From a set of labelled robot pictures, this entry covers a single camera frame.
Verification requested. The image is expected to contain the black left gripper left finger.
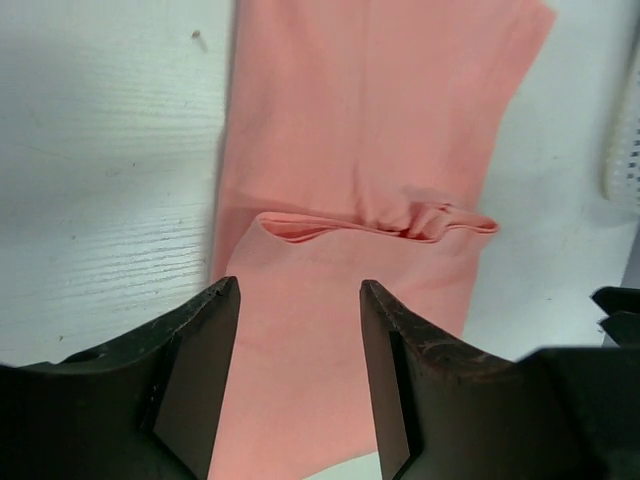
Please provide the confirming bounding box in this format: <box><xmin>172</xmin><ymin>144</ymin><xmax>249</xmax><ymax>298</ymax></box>
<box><xmin>1</xmin><ymin>277</ymin><xmax>240</xmax><ymax>479</ymax></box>

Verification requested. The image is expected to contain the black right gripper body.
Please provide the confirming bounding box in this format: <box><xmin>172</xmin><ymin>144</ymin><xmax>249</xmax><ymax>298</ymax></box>
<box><xmin>591</xmin><ymin>286</ymin><xmax>639</xmax><ymax>347</ymax></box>

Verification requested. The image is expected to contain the white perforated plastic basket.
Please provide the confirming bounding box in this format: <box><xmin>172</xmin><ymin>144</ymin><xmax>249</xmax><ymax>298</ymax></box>
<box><xmin>603</xmin><ymin>32</ymin><xmax>639</xmax><ymax>213</ymax></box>

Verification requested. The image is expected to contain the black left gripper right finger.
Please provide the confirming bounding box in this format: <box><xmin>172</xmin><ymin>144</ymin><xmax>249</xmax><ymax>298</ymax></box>
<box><xmin>360</xmin><ymin>280</ymin><xmax>639</xmax><ymax>479</ymax></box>

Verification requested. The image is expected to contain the salmon pink t-shirt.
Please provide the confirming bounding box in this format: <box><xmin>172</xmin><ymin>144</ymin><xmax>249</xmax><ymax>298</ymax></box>
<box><xmin>209</xmin><ymin>1</ymin><xmax>555</xmax><ymax>479</ymax></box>

